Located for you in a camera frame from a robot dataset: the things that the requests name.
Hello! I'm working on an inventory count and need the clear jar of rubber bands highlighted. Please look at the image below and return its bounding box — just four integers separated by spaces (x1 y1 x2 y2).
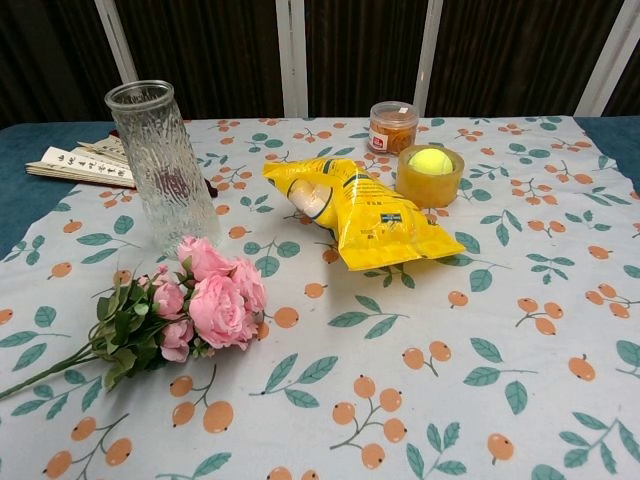
368 100 418 155

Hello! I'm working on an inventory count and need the yellow snack bag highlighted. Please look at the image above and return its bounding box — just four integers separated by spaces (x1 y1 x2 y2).
263 155 467 272

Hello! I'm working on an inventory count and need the white frame post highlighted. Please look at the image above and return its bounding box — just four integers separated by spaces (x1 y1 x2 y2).
275 0 311 120
574 0 640 119
93 0 139 84
410 0 447 119

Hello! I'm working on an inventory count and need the pink rose bouquet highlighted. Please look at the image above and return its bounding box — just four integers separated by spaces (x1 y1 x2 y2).
0 234 269 401

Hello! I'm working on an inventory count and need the folding paper fan with calligraphy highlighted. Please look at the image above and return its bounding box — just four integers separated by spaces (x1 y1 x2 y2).
24 128 220 200

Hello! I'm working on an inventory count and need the dark pleated curtain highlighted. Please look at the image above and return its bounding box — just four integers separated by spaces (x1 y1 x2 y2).
0 0 640 129

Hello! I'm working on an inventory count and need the floral fruit print tablecloth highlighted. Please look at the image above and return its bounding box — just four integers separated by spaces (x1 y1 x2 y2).
0 115 640 480

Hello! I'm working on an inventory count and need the clear textured glass vase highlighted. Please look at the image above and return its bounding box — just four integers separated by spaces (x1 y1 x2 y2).
103 79 224 259

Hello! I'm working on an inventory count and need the tennis ball in cup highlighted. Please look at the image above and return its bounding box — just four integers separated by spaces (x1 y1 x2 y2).
396 144 465 209

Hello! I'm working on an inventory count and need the yellow-green tennis ball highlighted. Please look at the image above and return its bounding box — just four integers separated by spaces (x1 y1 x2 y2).
408 148 454 176

